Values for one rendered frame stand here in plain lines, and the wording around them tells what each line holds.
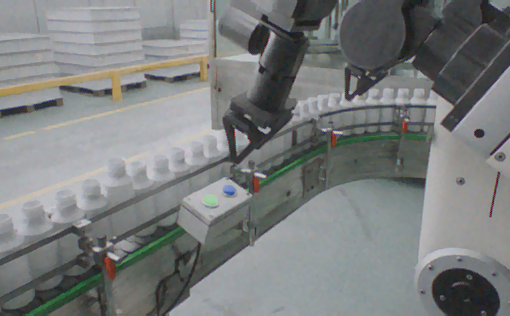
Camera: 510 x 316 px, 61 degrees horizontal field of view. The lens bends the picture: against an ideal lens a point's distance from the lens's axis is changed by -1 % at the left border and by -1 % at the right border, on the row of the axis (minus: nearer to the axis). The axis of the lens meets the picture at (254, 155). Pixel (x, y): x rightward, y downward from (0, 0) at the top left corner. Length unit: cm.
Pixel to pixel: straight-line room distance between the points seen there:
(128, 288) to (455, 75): 75
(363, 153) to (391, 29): 127
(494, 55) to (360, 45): 13
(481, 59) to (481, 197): 25
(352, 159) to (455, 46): 125
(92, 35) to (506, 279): 691
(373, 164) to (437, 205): 108
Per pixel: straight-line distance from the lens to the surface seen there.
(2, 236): 82
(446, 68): 50
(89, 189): 89
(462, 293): 78
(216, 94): 462
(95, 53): 732
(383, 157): 179
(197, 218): 88
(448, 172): 68
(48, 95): 695
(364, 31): 51
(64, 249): 90
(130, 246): 99
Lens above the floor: 150
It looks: 20 degrees down
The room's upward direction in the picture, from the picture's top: straight up
